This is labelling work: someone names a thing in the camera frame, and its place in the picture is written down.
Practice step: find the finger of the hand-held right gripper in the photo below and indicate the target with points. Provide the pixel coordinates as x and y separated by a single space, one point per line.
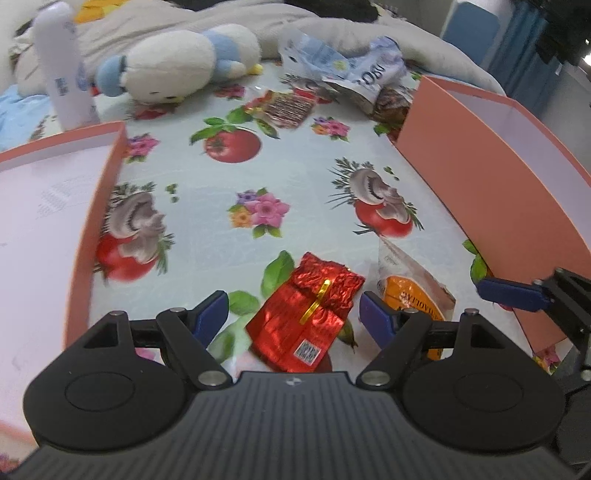
508 295

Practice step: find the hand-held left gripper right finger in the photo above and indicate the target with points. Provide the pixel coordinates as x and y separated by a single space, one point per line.
375 318

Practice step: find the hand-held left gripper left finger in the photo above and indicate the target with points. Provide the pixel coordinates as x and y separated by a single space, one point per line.
210 318

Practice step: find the orange and white snack packet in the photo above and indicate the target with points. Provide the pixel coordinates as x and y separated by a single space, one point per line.
411 290

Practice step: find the red foil snack packet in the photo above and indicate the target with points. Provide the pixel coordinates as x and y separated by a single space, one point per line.
304 318

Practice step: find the deep orange cardboard box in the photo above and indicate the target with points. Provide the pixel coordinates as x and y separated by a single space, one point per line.
461 152

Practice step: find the floral plastic tablecloth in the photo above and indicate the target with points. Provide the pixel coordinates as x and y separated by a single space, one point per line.
300 161

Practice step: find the shallow orange box lid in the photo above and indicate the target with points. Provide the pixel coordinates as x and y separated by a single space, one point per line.
37 230

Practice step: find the brown striped snack packet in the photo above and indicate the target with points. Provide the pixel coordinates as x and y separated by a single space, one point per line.
286 108

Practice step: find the blue curtain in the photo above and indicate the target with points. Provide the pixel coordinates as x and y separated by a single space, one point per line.
521 55

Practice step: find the blue and white plastic bag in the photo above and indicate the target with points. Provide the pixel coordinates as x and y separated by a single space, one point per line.
341 69

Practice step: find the white and blue plush toy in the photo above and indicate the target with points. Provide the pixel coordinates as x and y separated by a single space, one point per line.
171 60

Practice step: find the grey blanket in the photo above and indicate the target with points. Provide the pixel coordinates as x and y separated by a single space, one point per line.
415 41

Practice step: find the blue chair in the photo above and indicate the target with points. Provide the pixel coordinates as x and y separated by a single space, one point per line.
471 27

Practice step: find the dark hanging clothes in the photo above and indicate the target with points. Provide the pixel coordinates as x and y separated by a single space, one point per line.
565 27

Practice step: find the light blue bedsheet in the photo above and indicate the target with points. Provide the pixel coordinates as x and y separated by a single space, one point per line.
18 115

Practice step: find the white lotion bottle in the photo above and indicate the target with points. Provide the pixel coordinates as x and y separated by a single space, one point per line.
62 60

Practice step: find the black clothing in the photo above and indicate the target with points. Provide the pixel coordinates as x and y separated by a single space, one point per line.
337 7

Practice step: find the yellow pillow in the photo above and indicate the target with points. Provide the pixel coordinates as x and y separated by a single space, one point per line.
99 7

